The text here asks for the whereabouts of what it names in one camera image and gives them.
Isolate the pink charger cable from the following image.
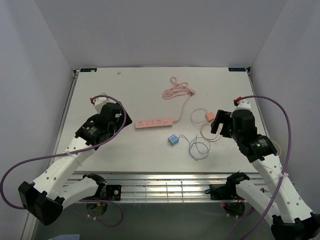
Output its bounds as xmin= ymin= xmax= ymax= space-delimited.
xmin=190 ymin=108 xmax=222 ymax=143

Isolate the left blue corner label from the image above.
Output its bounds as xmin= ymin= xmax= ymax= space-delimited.
xmin=80 ymin=68 xmax=97 ymax=73

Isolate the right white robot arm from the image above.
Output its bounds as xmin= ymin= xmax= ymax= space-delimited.
xmin=211 ymin=109 xmax=320 ymax=240

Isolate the pink power strip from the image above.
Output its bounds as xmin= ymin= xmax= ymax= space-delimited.
xmin=135 ymin=117 xmax=174 ymax=129

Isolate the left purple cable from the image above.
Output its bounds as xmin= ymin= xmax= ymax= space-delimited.
xmin=0 ymin=96 xmax=126 ymax=210

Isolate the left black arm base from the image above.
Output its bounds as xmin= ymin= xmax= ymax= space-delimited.
xmin=82 ymin=173 xmax=122 ymax=201

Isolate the pink charger plug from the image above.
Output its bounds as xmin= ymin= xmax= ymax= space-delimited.
xmin=205 ymin=112 xmax=215 ymax=121

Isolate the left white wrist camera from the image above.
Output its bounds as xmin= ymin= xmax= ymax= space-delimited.
xmin=90 ymin=92 xmax=110 ymax=114

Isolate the right blue corner label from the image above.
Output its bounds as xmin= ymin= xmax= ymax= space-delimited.
xmin=228 ymin=67 xmax=247 ymax=72

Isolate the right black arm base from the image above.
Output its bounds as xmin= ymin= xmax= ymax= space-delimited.
xmin=204 ymin=184 xmax=243 ymax=201

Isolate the pink power strip cord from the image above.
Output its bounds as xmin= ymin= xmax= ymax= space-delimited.
xmin=162 ymin=76 xmax=197 ymax=123

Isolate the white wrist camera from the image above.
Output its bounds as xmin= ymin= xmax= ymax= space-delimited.
xmin=233 ymin=97 xmax=251 ymax=111
xmin=90 ymin=92 xmax=110 ymax=114

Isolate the blue cloth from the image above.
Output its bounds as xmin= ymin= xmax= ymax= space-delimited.
xmin=51 ymin=234 xmax=80 ymax=240

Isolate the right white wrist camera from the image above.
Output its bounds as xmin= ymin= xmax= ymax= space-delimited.
xmin=233 ymin=97 xmax=251 ymax=111

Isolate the blue charger plug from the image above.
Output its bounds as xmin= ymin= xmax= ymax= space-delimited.
xmin=167 ymin=134 xmax=180 ymax=146

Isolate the blue corner label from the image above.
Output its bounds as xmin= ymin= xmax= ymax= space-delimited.
xmin=228 ymin=67 xmax=247 ymax=72
xmin=80 ymin=68 xmax=97 ymax=73

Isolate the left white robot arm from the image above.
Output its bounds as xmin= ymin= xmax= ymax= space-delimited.
xmin=18 ymin=102 xmax=132 ymax=226

